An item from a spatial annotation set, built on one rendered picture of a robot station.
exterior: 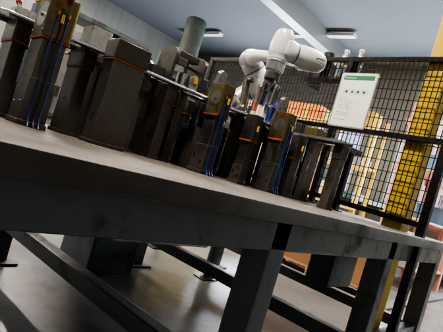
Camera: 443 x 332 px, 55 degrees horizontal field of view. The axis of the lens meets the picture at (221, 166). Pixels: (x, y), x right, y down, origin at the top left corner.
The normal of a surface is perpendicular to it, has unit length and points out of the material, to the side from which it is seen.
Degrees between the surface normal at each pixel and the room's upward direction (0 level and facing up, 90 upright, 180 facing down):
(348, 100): 90
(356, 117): 90
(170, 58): 90
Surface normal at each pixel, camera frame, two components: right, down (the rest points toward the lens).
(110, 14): 0.72, 0.22
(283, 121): -0.71, -0.22
